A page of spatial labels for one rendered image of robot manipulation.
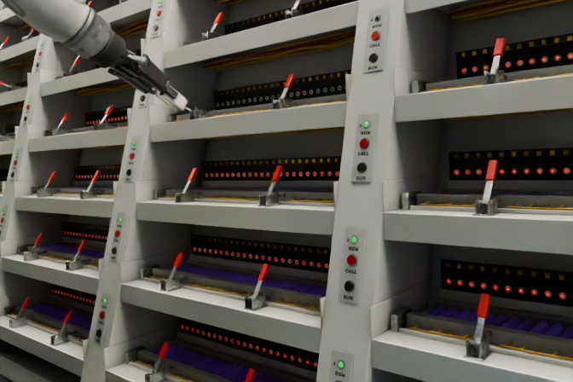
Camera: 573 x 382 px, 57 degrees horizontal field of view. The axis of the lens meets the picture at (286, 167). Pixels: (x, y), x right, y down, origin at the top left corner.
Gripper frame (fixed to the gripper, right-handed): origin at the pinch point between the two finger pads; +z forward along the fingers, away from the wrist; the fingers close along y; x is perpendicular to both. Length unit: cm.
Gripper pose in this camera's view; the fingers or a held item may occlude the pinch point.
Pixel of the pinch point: (171, 97)
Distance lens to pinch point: 124.6
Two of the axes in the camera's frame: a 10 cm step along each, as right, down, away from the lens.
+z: 5.8, 4.6, 6.7
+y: 7.6, -0.2, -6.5
